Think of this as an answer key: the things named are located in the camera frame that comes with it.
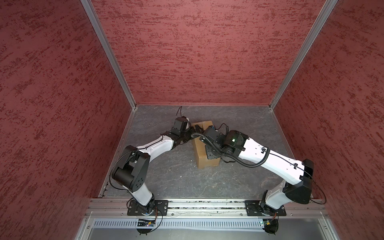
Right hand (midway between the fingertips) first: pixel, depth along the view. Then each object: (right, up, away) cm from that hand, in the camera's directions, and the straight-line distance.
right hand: (211, 155), depth 72 cm
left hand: (-6, +8, +18) cm, 21 cm away
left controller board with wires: (-34, -34, +1) cm, 48 cm away
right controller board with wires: (+29, -34, -1) cm, 45 cm away
